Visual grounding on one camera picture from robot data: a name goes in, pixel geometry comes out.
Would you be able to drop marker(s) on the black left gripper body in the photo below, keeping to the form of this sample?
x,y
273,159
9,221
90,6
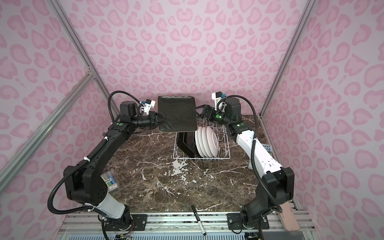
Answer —
x,y
144,121

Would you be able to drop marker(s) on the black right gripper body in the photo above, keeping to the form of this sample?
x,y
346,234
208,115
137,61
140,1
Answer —
x,y
220,117

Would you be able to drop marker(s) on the black square plate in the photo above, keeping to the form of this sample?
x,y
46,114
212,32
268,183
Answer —
x,y
181,113
180,144

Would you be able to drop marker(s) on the floral square plate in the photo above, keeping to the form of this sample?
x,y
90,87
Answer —
x,y
189,146

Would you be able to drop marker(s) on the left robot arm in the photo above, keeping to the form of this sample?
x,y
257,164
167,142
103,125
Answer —
x,y
84,183

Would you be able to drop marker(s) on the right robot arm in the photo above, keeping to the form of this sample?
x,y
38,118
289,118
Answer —
x,y
276,183

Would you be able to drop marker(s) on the white round plate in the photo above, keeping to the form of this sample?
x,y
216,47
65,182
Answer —
x,y
215,143
209,139
200,150
205,142

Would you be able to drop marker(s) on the white round plate nearest front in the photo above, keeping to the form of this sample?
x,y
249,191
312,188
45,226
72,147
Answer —
x,y
215,143

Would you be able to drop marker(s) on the The 143-Storey Treehouse book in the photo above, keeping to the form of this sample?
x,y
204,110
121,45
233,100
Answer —
x,y
268,148

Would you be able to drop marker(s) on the box of coloured markers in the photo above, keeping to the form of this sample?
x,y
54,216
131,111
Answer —
x,y
110,180

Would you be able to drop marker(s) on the black marker pen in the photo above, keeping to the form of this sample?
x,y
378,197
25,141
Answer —
x,y
199,222

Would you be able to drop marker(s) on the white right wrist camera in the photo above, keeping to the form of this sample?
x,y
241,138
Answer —
x,y
217,97

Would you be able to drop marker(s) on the white wire dish rack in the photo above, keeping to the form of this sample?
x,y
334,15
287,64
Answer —
x,y
223,141

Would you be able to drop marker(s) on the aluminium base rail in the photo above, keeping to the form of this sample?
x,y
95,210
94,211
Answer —
x,y
184,226

